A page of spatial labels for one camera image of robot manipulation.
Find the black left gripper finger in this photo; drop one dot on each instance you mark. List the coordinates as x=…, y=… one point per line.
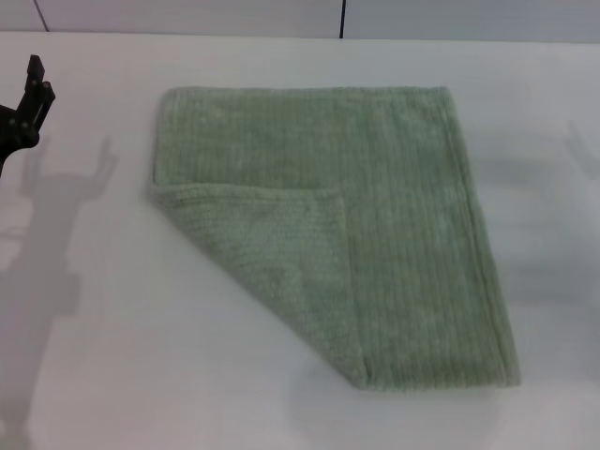
x=36, y=100

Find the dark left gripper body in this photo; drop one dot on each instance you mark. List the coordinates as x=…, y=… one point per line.
x=8, y=140

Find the green ribbed terry towel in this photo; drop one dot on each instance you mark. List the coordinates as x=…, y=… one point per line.
x=398, y=211

